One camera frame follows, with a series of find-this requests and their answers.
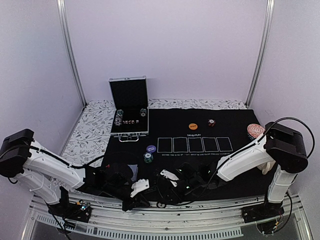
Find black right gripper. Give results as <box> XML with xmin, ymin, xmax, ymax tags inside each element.
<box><xmin>159</xmin><ymin>175</ymin><xmax>201</xmax><ymax>205</ymax></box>

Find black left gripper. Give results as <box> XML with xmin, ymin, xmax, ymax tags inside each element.
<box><xmin>103</xmin><ymin>183</ymin><xmax>150</xmax><ymax>213</ymax></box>

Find green poker chip pile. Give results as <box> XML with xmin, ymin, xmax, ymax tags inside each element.
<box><xmin>143</xmin><ymin>152</ymin><xmax>154</xmax><ymax>164</ymax></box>

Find purple small blind button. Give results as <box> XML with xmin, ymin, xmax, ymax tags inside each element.
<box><xmin>146</xmin><ymin>145</ymin><xmax>157</xmax><ymax>153</ymax></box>

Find orange big blind button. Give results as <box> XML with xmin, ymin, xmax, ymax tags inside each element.
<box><xmin>188</xmin><ymin>123</ymin><xmax>198</xmax><ymax>131</ymax></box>

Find orange black poker chips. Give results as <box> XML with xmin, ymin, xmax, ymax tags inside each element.
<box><xmin>207</xmin><ymin>119</ymin><xmax>216</xmax><ymax>127</ymax></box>

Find short poker chip stack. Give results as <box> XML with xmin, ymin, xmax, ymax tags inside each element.
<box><xmin>140</xmin><ymin>108</ymin><xmax>147</xmax><ymax>117</ymax></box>

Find long poker chip stack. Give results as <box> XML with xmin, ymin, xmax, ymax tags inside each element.
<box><xmin>114</xmin><ymin>109</ymin><xmax>124</xmax><ymax>126</ymax></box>

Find blue patterned card deck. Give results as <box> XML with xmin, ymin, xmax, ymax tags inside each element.
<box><xmin>128</xmin><ymin>164</ymin><xmax>139</xmax><ymax>182</ymax></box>

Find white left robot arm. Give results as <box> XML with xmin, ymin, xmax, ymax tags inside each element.
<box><xmin>0</xmin><ymin>128</ymin><xmax>150</xmax><ymax>217</ymax></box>

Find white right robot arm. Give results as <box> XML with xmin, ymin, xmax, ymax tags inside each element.
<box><xmin>156</xmin><ymin>122</ymin><xmax>309</xmax><ymax>218</ymax></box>

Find black poker mat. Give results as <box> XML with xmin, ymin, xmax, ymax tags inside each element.
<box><xmin>86</xmin><ymin>108</ymin><xmax>275</xmax><ymax>204</ymax></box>

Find cream ribbed mug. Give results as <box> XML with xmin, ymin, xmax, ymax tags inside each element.
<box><xmin>257</xmin><ymin>161</ymin><xmax>275</xmax><ymax>175</ymax></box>

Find red dice row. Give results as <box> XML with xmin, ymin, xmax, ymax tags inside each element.
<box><xmin>122</xmin><ymin>120</ymin><xmax>139</xmax><ymax>125</ymax></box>

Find floral white tablecloth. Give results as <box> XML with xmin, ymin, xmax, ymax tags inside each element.
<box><xmin>63</xmin><ymin>99</ymin><xmax>257</xmax><ymax>183</ymax></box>

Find aluminium poker chip case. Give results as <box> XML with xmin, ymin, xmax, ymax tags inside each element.
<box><xmin>109</xmin><ymin>76</ymin><xmax>149</xmax><ymax>143</ymax></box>

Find red patterned round tin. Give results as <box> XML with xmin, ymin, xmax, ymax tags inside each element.
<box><xmin>246</xmin><ymin>123</ymin><xmax>265</xmax><ymax>141</ymax></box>

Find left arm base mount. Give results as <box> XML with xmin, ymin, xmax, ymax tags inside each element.
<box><xmin>48</xmin><ymin>192</ymin><xmax>92</xmax><ymax>223</ymax></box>

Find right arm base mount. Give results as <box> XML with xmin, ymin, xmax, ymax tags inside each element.
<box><xmin>241</xmin><ymin>199</ymin><xmax>285</xmax><ymax>223</ymax></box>

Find right aluminium frame post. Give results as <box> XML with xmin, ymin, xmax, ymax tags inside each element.
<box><xmin>245</xmin><ymin>0</ymin><xmax>275</xmax><ymax>108</ymax></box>

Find aluminium frame post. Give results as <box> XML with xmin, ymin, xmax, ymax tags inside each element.
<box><xmin>245</xmin><ymin>0</ymin><xmax>275</xmax><ymax>108</ymax></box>
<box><xmin>56</xmin><ymin>0</ymin><xmax>88</xmax><ymax>107</ymax></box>

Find left aluminium frame post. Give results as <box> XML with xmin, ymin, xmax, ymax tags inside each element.
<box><xmin>56</xmin><ymin>0</ymin><xmax>88</xmax><ymax>107</ymax></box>

